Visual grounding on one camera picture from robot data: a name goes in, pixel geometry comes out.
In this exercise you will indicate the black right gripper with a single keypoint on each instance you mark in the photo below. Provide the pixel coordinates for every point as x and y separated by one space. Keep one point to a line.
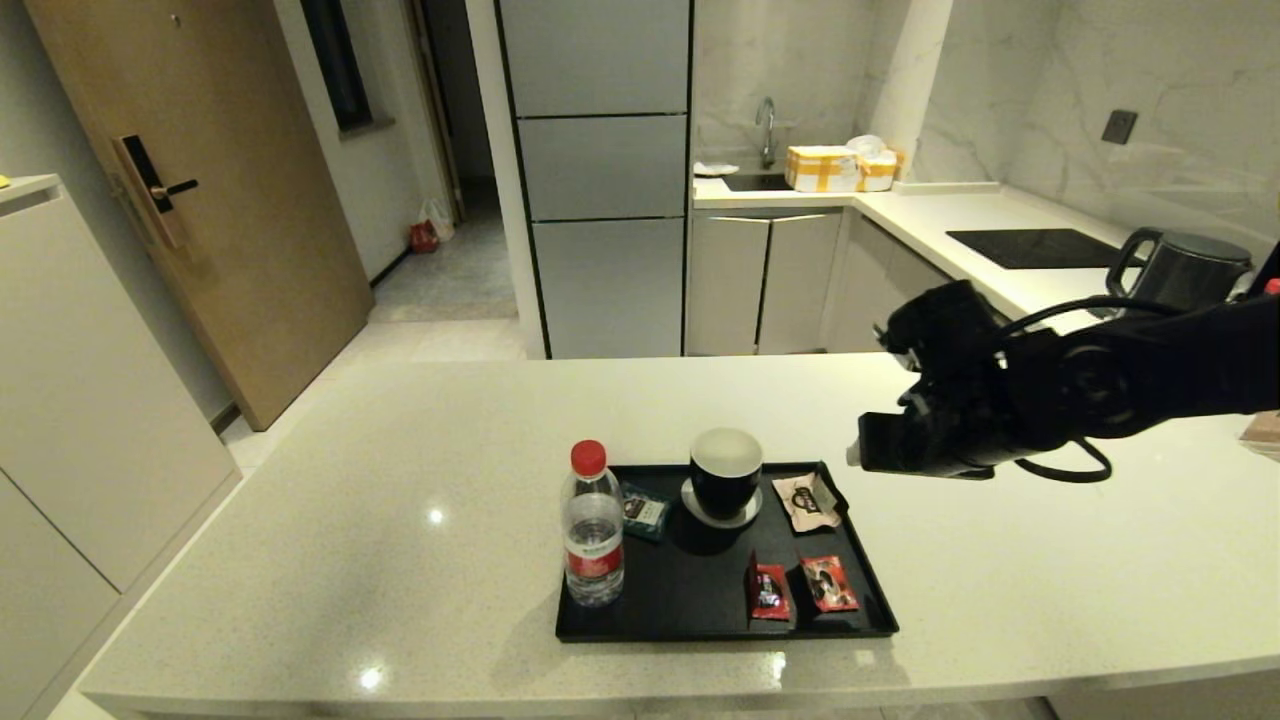
930 440

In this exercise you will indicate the beige coffee sachet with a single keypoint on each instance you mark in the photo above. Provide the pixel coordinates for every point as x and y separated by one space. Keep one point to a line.
808 503

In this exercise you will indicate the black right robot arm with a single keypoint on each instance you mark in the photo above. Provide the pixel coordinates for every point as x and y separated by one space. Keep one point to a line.
1130 375

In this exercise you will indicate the black cup white inside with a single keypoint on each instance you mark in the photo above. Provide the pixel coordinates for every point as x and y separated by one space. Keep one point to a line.
725 490

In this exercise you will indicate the red snack packet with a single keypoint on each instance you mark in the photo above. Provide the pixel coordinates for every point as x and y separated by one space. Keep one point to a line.
830 585
770 595

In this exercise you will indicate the teal tea bag packet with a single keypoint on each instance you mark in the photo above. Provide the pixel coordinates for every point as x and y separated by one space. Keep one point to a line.
645 513

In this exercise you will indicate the black electric kettle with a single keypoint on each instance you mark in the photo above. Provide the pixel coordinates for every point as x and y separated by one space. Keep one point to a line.
1190 270

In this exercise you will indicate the silver round saucer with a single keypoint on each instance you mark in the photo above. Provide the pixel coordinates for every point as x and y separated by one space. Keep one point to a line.
740 521

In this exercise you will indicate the grey counter drawer cabinet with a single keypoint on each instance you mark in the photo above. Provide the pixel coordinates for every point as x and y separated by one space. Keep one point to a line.
870 290

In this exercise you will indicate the grey cabinet door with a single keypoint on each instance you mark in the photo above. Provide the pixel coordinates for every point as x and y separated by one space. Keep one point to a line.
800 285
725 290

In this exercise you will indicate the black rectangular serving tray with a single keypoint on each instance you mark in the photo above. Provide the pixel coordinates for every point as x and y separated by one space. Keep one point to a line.
700 600

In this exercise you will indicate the black induction cooktop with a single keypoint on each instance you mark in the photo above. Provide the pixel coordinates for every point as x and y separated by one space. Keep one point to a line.
1040 249

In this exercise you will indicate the small cardboard box yellow tape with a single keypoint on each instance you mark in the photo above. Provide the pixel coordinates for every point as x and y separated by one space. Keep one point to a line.
878 172

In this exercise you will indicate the kitchen sink basin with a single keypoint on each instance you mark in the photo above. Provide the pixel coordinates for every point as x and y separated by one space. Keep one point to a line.
756 182

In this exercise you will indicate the white plastic bag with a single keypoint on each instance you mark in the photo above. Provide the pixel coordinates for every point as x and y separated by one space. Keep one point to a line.
866 145

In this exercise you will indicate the white cloth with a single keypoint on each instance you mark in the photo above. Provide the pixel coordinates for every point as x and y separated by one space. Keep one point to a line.
714 169

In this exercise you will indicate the chrome kitchen faucet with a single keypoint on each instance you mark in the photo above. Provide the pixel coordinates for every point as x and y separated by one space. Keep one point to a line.
767 130

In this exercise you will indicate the tall grey refrigerator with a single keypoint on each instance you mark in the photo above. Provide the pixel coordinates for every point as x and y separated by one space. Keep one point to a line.
600 170

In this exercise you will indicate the brown box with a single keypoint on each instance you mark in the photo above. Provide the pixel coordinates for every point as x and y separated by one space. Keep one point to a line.
1265 432

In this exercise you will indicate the white carrier bag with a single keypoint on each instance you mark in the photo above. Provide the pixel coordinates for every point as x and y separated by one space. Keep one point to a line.
440 220

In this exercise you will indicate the red bag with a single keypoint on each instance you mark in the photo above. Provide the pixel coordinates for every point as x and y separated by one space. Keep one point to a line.
423 238

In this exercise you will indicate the dark narrow window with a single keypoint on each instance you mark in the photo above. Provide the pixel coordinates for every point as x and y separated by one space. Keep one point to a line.
338 65

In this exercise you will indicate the brown wooden door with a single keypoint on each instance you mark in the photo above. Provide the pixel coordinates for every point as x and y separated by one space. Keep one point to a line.
240 230

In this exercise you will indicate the black gold door lock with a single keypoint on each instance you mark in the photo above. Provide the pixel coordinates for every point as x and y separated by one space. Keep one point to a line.
150 190

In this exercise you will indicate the white storage cabinet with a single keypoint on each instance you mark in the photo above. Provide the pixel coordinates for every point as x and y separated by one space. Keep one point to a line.
90 420

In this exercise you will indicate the dark wall socket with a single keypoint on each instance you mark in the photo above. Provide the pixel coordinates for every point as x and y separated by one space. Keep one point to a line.
1119 126

